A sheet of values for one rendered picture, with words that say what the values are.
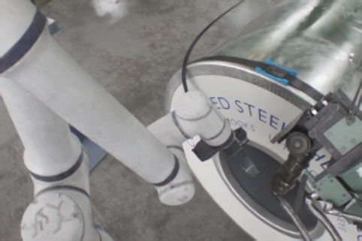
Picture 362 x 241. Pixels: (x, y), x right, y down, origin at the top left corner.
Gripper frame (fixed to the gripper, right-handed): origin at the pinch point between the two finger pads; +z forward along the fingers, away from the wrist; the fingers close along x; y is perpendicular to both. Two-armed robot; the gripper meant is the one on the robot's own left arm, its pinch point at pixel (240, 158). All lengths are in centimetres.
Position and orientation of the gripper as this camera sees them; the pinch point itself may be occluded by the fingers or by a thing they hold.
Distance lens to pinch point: 107.8
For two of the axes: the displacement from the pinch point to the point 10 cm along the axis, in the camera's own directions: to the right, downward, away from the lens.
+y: 7.4, -6.7, -0.4
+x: -4.4, -5.3, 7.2
